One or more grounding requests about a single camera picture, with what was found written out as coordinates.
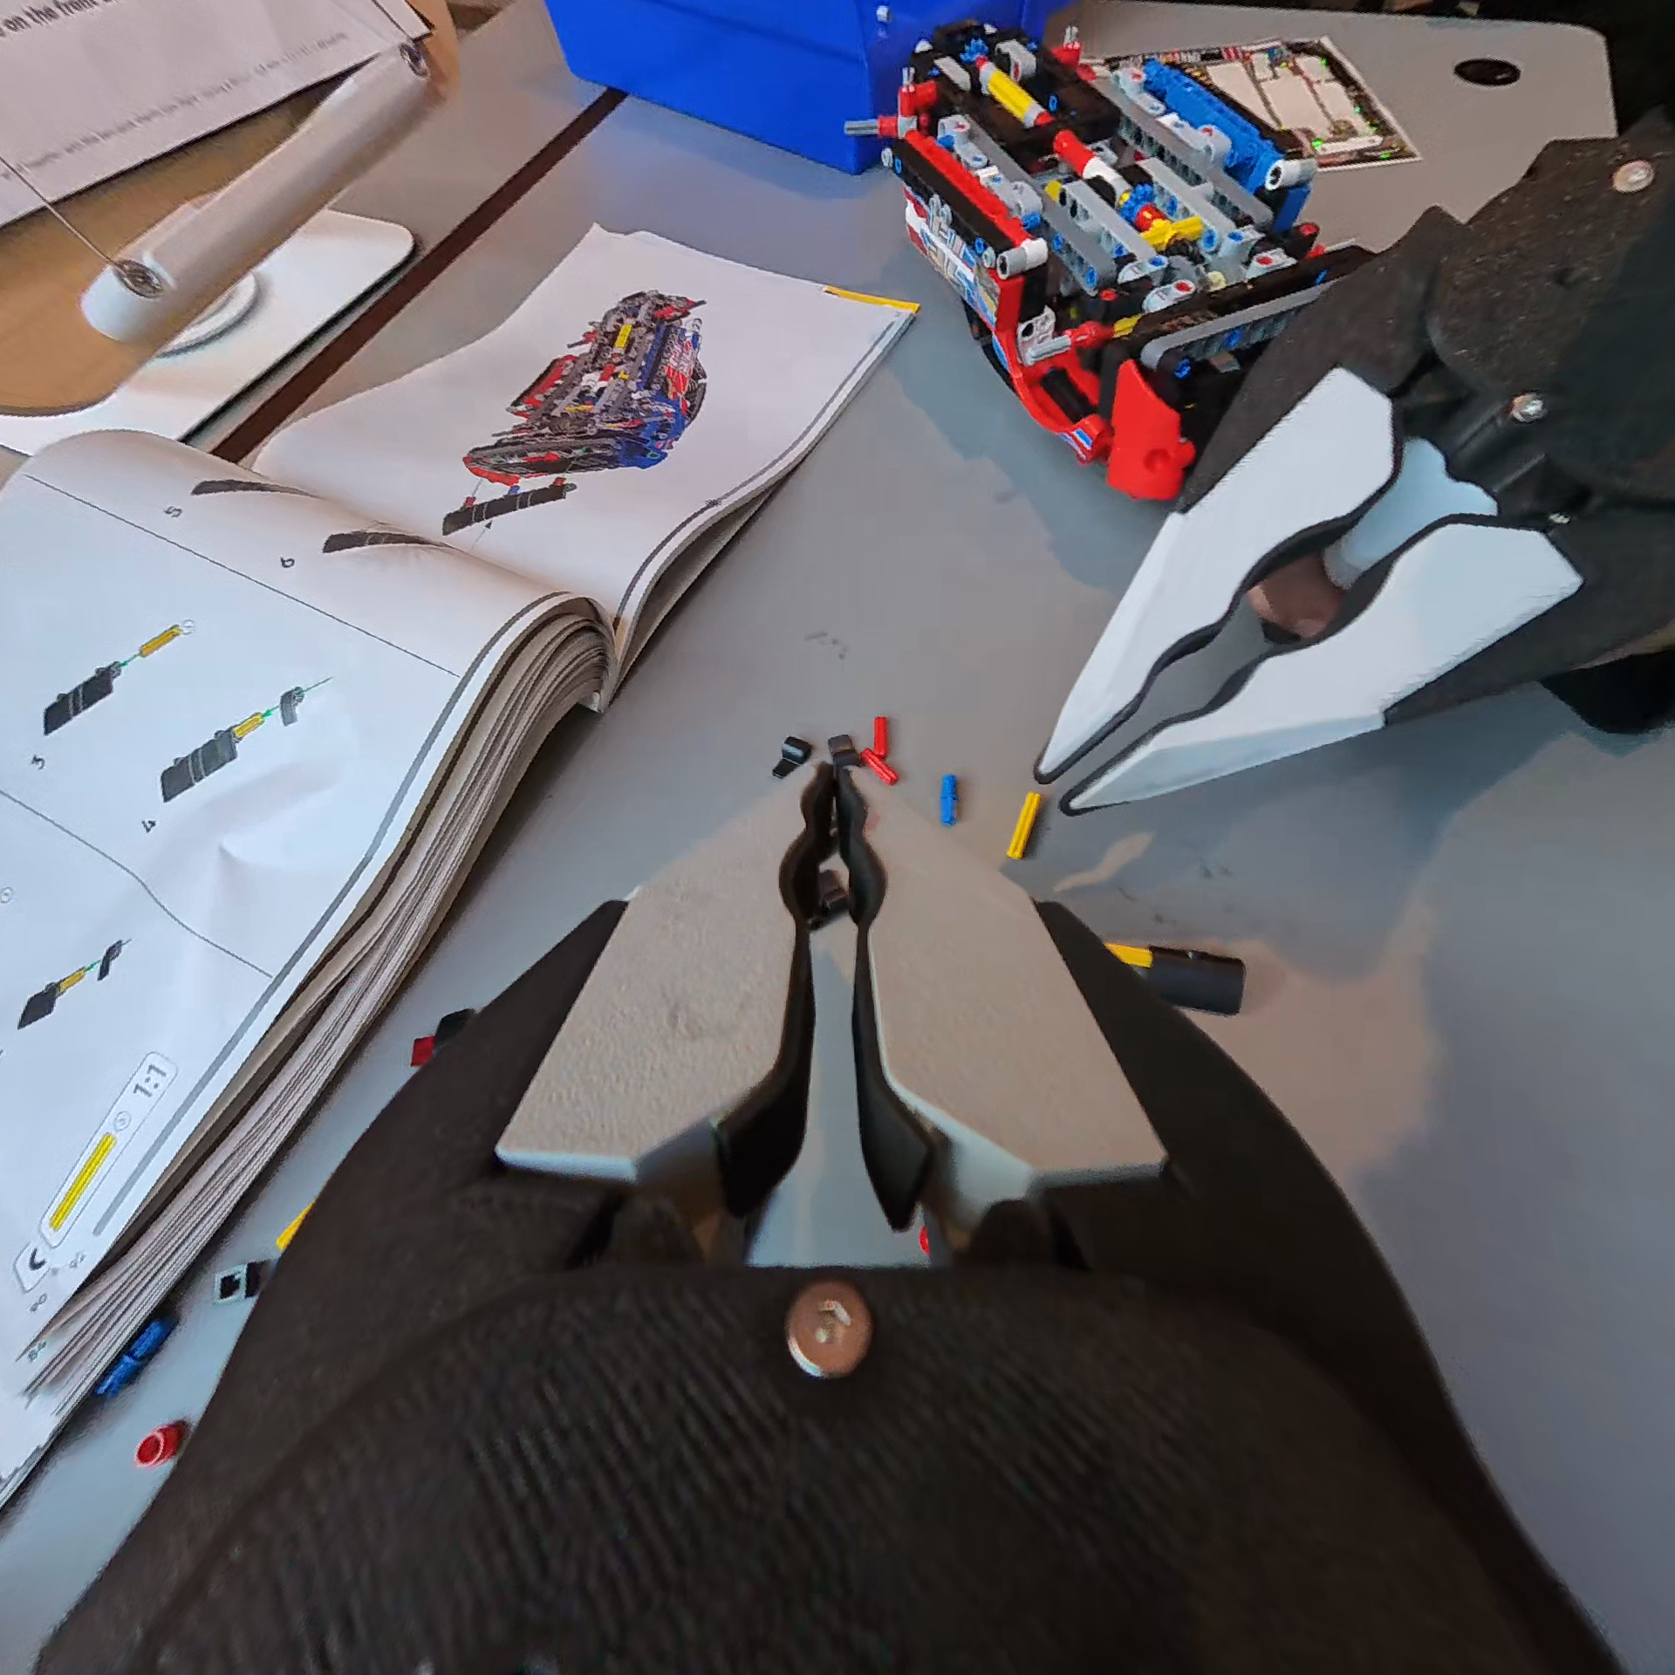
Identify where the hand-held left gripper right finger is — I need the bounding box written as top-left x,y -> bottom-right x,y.
838,766 -> 1165,1237

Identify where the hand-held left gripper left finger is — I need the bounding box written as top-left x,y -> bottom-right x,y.
496,761 -> 838,1223

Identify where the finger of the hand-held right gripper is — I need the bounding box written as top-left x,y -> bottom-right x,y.
1055,516 -> 1586,813
1033,366 -> 1407,785

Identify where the black toy axle connector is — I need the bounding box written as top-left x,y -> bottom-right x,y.
1145,943 -> 1247,1020

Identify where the partly built toy car model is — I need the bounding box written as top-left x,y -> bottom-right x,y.
846,23 -> 1374,501

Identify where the instruction booklet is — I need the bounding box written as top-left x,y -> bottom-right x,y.
0,223 -> 922,1508

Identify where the pile of small toy bricks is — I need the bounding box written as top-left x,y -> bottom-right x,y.
94,1007 -> 472,1467

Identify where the person's right hand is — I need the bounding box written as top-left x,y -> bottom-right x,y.
1247,555 -> 1350,645

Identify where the shiny sticker sheet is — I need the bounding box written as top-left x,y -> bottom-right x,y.
1085,39 -> 1423,171

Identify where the blue plastic bin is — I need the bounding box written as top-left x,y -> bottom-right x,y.
543,0 -> 1064,175

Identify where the wooden document stand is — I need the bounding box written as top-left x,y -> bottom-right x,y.
0,0 -> 457,449

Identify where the printed instruction sheet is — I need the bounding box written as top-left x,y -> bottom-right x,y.
0,0 -> 430,229

